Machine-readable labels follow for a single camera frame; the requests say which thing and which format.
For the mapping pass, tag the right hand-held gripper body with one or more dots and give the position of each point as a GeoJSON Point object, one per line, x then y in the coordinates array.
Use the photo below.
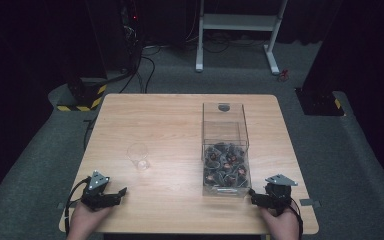
{"type": "Point", "coordinates": [278, 193]}

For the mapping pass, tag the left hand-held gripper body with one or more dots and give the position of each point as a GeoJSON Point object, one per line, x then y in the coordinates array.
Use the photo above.
{"type": "Point", "coordinates": [95, 188]}

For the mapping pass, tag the grey tape piece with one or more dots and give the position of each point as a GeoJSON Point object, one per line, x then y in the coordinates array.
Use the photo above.
{"type": "Point", "coordinates": [61, 205]}
{"type": "Point", "coordinates": [310, 202]}

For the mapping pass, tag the clear plastic cup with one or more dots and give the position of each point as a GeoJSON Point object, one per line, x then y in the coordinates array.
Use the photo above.
{"type": "Point", "coordinates": [139, 156]}

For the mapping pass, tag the clear plastic box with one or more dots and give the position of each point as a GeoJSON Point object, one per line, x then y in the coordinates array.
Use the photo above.
{"type": "Point", "coordinates": [226, 133]}

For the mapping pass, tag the black yellow striped stand base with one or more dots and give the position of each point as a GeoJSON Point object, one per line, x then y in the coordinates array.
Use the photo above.
{"type": "Point", "coordinates": [86, 96]}

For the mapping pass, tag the dark equipment rack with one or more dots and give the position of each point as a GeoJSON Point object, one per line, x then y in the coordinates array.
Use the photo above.
{"type": "Point", "coordinates": [131, 30]}

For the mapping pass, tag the white metal stand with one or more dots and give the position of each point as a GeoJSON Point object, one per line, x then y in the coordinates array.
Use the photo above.
{"type": "Point", "coordinates": [238, 22]}

